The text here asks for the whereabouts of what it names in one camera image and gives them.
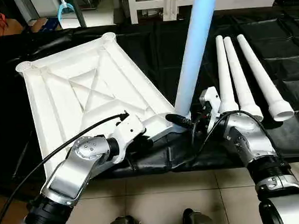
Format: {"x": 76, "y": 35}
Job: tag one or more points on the black right robot foot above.
{"x": 198, "y": 220}

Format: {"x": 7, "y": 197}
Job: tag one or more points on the white plastic table leg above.
{"x": 242, "y": 84}
{"x": 196, "y": 51}
{"x": 226, "y": 80}
{"x": 266, "y": 83}

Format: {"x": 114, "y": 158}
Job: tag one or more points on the cardboard box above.
{"x": 6, "y": 31}

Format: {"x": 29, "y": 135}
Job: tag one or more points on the small blue box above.
{"x": 45, "y": 24}

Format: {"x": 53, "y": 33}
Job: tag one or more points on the light blue hanger hook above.
{"x": 66, "y": 11}

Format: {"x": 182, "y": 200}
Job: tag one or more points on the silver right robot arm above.
{"x": 254, "y": 147}

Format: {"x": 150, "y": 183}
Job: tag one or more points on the white plastic table top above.
{"x": 80, "y": 90}

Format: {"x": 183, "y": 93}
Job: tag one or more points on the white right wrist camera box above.
{"x": 210, "y": 105}

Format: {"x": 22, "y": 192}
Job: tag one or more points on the black work mat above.
{"x": 284, "y": 43}

